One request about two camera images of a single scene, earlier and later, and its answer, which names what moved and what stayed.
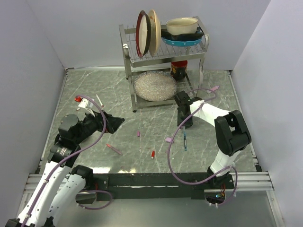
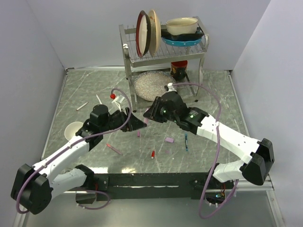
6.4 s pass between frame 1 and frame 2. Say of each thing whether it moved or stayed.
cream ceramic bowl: stayed
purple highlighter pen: moved
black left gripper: moved
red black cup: stayed
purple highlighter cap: stayed
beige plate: stayed
